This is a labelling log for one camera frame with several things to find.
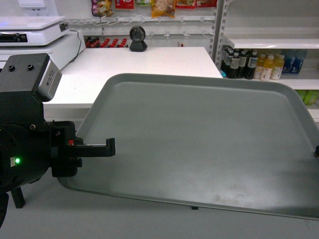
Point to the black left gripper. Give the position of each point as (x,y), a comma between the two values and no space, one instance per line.
(65,149)

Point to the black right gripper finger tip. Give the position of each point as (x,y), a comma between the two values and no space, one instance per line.
(316,153)

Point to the grey rectangular serving tray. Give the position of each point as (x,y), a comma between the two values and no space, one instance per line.
(228,144)

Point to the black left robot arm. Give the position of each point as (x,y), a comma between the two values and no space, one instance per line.
(29,144)

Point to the white checkout scale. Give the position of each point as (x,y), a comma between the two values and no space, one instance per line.
(31,30)

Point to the yellow juice bottle on shelf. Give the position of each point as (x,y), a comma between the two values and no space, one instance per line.
(267,68)

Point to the white cash register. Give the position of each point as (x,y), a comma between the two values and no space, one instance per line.
(61,51)

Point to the dark tea bottle front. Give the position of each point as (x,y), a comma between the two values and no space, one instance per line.
(251,66)

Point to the black round barcode scanner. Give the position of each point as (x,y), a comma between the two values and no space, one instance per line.
(137,35)

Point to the white metal shelf unit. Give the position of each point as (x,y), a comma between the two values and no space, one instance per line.
(271,25)

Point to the purple snack bag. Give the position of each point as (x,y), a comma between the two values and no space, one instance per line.
(101,8)

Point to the red snack bag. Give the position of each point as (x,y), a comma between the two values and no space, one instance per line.
(124,4)
(185,4)

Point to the green snack bag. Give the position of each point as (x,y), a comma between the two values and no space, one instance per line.
(145,2)

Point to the yellow snack bag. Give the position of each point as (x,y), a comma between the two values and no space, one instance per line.
(163,8)

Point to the red snack bag right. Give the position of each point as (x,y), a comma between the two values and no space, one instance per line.
(185,4)

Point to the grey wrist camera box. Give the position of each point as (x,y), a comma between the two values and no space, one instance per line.
(49,82)

